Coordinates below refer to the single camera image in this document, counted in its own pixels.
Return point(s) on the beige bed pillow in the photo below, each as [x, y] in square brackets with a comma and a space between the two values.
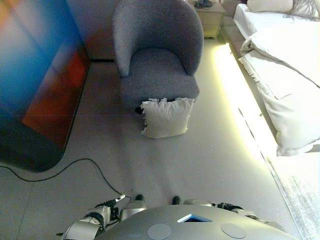
[270, 5]

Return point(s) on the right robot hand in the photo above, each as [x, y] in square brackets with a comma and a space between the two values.
[226, 206]

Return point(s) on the grey fabric tub armchair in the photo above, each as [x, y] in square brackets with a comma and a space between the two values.
[157, 72]

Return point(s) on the silver left robot leg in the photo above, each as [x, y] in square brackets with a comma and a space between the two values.
[133, 207]

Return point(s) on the white fringed square cushion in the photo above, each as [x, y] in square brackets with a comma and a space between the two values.
[166, 117]

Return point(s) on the grey robot torso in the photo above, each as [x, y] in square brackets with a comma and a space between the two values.
[195, 225]

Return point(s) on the light wooden nightstand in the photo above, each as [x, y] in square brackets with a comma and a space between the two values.
[210, 22]

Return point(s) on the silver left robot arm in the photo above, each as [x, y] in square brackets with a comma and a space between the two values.
[80, 225]

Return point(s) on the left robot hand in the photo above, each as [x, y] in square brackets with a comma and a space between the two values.
[113, 201]

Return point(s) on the grey tasselled bed cushion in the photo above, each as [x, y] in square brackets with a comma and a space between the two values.
[303, 8]

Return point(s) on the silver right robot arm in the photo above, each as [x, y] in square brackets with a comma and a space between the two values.
[260, 218]

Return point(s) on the white crumpled duvet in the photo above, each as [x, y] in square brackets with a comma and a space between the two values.
[287, 107]

